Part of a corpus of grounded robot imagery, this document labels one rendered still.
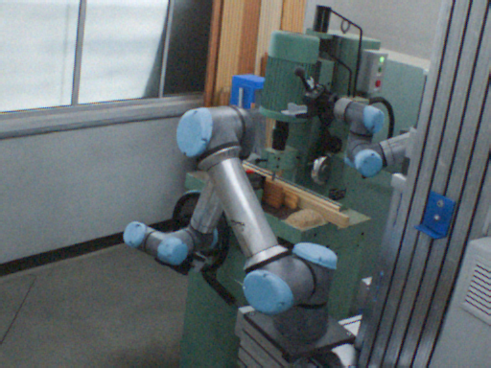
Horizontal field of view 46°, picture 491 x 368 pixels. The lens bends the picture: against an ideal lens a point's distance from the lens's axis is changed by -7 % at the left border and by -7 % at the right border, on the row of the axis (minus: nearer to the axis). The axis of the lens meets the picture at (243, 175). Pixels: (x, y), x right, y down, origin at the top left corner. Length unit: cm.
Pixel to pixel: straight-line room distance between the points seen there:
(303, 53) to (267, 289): 98
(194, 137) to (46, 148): 183
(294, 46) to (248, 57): 182
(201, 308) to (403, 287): 117
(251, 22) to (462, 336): 288
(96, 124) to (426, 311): 231
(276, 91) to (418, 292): 95
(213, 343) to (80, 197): 133
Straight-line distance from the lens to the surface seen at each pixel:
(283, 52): 213
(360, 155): 175
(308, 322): 159
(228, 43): 372
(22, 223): 332
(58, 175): 334
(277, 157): 224
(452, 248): 142
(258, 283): 143
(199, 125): 147
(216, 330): 249
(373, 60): 233
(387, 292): 159
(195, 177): 239
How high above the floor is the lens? 168
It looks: 18 degrees down
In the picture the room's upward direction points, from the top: 8 degrees clockwise
